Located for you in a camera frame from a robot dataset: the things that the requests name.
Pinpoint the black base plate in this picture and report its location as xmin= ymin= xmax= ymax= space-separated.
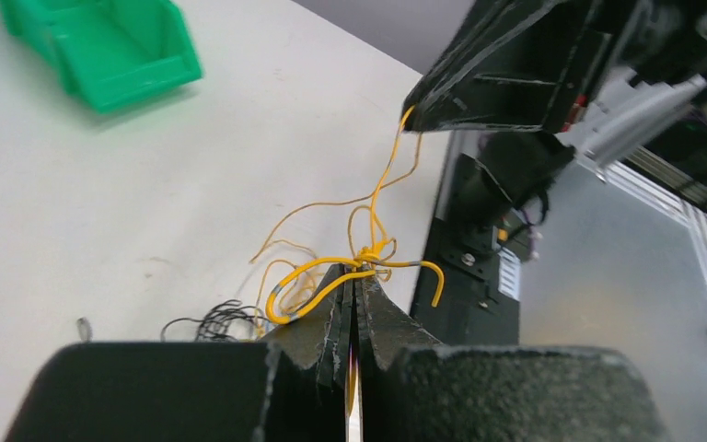
xmin=410 ymin=133 xmax=551 ymax=345

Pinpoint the wire bundle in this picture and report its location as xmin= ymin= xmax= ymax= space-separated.
xmin=75 ymin=298 xmax=270 ymax=344

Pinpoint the green bin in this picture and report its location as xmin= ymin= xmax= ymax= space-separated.
xmin=0 ymin=0 xmax=203 ymax=112

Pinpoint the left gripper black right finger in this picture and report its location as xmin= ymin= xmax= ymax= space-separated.
xmin=354 ymin=279 xmax=665 ymax=441

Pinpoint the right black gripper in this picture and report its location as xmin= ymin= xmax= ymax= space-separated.
xmin=403 ymin=0 xmax=707 ymax=165

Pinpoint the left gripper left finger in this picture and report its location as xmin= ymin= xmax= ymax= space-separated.
xmin=6 ymin=290 xmax=352 ymax=441

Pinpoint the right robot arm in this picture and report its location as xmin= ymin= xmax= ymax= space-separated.
xmin=403 ymin=1 xmax=707 ymax=225

